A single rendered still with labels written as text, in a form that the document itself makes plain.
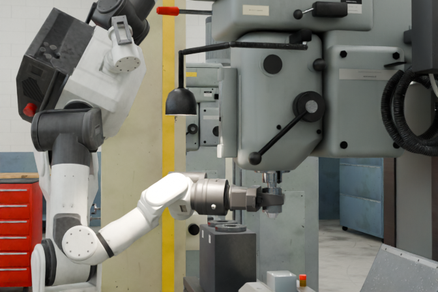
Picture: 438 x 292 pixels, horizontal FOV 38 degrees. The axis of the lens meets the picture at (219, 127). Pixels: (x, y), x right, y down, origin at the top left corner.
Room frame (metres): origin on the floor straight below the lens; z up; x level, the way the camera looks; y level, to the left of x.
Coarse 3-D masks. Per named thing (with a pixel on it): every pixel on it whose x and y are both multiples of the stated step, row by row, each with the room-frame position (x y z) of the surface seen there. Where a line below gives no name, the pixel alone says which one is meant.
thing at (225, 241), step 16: (208, 224) 1.90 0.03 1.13; (224, 224) 1.84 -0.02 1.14; (240, 224) 1.84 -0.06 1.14; (208, 240) 1.82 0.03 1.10; (224, 240) 1.75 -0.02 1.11; (240, 240) 1.76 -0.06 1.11; (208, 256) 1.82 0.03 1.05; (224, 256) 1.75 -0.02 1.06; (240, 256) 1.76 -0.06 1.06; (256, 256) 1.77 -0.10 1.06; (208, 272) 1.82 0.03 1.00; (224, 272) 1.75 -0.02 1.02; (240, 272) 1.76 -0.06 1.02; (256, 272) 1.77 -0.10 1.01; (208, 288) 1.82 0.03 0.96; (224, 288) 1.75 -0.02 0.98; (240, 288) 1.76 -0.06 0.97
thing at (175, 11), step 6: (156, 12) 1.56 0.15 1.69; (162, 12) 1.55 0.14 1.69; (168, 12) 1.56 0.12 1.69; (174, 12) 1.56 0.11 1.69; (180, 12) 1.57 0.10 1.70; (186, 12) 1.57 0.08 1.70; (192, 12) 1.57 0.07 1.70; (198, 12) 1.58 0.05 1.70; (204, 12) 1.58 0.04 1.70; (210, 12) 1.58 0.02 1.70
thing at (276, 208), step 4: (264, 192) 1.51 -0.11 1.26; (268, 192) 1.50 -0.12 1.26; (272, 192) 1.50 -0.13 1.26; (276, 192) 1.50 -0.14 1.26; (280, 192) 1.51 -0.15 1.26; (264, 208) 1.51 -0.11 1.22; (268, 208) 1.50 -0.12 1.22; (272, 208) 1.50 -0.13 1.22; (276, 208) 1.50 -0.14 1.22; (280, 208) 1.51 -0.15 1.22; (264, 212) 1.51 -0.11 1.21; (268, 212) 1.50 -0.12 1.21; (272, 212) 1.50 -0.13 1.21; (276, 212) 1.50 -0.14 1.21; (280, 212) 1.51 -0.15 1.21
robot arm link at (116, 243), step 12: (132, 216) 1.50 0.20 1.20; (108, 228) 1.49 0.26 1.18; (120, 228) 1.48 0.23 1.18; (132, 228) 1.49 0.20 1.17; (144, 228) 1.50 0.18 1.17; (108, 240) 1.47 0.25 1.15; (120, 240) 1.48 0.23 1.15; (132, 240) 1.50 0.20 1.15; (96, 252) 1.46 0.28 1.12; (108, 252) 1.47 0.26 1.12; (120, 252) 1.50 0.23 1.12; (84, 264) 1.51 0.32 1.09; (96, 264) 1.49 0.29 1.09
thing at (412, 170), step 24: (408, 96) 1.62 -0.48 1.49; (432, 96) 1.51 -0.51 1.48; (408, 120) 1.62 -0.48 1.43; (432, 120) 1.51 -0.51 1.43; (384, 168) 1.74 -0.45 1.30; (408, 168) 1.63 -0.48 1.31; (432, 168) 1.51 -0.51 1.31; (384, 192) 1.74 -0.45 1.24; (408, 192) 1.63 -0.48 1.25; (432, 192) 1.51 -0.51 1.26; (384, 216) 1.74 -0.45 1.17; (408, 216) 1.63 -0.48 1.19; (432, 216) 1.51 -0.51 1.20; (384, 240) 1.74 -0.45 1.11; (408, 240) 1.63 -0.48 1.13; (432, 240) 1.51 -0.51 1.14
